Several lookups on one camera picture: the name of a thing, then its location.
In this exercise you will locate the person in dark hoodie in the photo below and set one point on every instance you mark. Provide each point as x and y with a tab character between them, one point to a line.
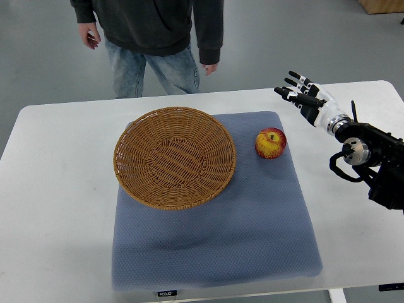
156	34

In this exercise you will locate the red yellow apple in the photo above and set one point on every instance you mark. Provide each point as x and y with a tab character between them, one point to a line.
270	143

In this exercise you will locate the wooden box corner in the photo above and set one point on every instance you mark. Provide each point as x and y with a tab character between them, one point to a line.
374	7

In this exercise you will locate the brown wicker basket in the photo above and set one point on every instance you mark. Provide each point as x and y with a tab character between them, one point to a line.
174	158

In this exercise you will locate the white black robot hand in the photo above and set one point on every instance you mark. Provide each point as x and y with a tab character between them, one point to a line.
316	104

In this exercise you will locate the blue grey cushion mat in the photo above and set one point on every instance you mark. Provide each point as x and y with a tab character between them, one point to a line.
257	228

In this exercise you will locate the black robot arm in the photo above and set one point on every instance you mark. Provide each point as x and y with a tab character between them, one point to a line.
372	156

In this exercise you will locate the black table control panel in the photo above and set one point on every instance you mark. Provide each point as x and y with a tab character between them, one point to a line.
391	287

